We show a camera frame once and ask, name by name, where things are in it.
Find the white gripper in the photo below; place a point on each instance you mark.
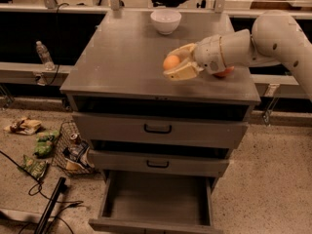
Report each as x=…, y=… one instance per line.
x=208, y=54

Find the small orange fruit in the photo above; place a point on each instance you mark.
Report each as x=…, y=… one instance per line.
x=171, y=62

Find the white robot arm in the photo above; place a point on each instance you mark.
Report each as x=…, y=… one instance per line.
x=275, y=38

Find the grey top drawer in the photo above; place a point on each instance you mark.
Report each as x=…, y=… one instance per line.
x=160, y=130

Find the grey metal drawer cabinet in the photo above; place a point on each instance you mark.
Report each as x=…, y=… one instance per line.
x=120, y=72

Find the grey middle drawer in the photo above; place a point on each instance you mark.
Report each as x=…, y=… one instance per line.
x=160, y=164

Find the grey open bottom drawer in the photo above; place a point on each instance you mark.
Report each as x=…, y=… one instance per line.
x=143, y=203

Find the red apple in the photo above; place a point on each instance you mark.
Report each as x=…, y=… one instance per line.
x=224, y=73

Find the white ceramic bowl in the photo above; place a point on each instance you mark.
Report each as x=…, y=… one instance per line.
x=165, y=21

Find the soda can in basket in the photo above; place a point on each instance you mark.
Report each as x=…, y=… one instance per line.
x=75, y=139

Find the upright plastic water bottle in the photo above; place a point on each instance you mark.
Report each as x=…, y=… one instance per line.
x=45, y=56

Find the dark snack bag in basket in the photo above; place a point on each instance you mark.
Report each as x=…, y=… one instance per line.
x=76, y=156

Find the green chip bag upper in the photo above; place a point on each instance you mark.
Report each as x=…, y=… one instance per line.
x=45, y=142

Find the green chip bag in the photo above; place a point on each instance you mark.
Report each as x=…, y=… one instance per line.
x=34, y=168
x=45, y=142

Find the brown snack wrapper on floor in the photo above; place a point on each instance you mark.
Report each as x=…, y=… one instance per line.
x=24, y=126

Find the green chip bag lower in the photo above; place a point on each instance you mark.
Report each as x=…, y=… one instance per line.
x=34, y=168

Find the black bar on floor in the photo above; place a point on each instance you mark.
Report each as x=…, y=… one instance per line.
x=40, y=228

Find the wire mesh basket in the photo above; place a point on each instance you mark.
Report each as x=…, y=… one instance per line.
x=66, y=130

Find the grey metal rail ledge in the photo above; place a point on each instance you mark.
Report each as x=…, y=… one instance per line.
x=29, y=73

